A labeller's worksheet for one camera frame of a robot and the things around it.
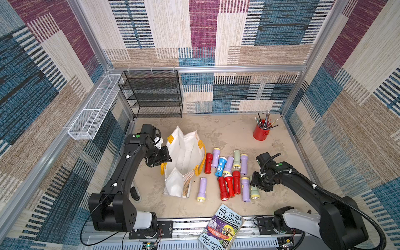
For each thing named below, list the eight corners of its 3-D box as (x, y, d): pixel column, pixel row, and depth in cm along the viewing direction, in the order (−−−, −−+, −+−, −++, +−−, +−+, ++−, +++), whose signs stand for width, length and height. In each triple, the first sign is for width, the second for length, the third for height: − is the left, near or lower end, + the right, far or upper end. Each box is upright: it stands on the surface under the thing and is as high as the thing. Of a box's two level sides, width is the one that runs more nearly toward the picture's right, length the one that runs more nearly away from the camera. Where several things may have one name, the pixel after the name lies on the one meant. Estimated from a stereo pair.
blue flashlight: (214, 175, 91) (214, 173, 89) (219, 158, 99) (220, 155, 96) (222, 178, 90) (223, 176, 88) (227, 160, 98) (228, 157, 95)
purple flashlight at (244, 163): (240, 174, 92) (241, 172, 90) (240, 155, 100) (241, 153, 98) (247, 175, 92) (248, 173, 89) (246, 156, 99) (247, 154, 97)
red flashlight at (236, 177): (232, 193, 85) (233, 191, 83) (232, 172, 92) (233, 170, 90) (240, 194, 84) (241, 192, 82) (240, 173, 92) (240, 171, 90)
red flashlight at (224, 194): (221, 201, 83) (222, 199, 81) (217, 179, 90) (217, 177, 88) (229, 199, 83) (229, 198, 81) (224, 178, 91) (224, 176, 89)
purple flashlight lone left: (196, 201, 82) (196, 200, 80) (199, 178, 90) (199, 176, 88) (205, 202, 82) (205, 201, 80) (207, 179, 90) (207, 177, 88)
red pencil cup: (251, 136, 111) (256, 124, 101) (257, 129, 114) (262, 118, 105) (262, 142, 107) (267, 131, 97) (268, 136, 111) (274, 124, 101)
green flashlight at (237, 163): (233, 169, 94) (233, 166, 92) (233, 152, 102) (233, 149, 99) (240, 170, 94) (241, 167, 91) (239, 152, 101) (240, 150, 99)
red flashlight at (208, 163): (204, 173, 92) (204, 171, 90) (206, 155, 100) (206, 152, 98) (211, 174, 92) (212, 171, 90) (212, 155, 100) (213, 153, 97)
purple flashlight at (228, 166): (222, 173, 92) (223, 171, 90) (227, 157, 99) (227, 155, 97) (230, 175, 91) (230, 174, 89) (234, 159, 98) (234, 157, 96)
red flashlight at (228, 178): (226, 197, 84) (226, 195, 82) (224, 176, 91) (224, 174, 89) (234, 197, 84) (235, 195, 82) (231, 176, 91) (232, 174, 89)
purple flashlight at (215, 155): (210, 168, 95) (210, 165, 92) (213, 150, 103) (213, 147, 101) (217, 169, 95) (218, 166, 92) (220, 151, 103) (220, 148, 100)
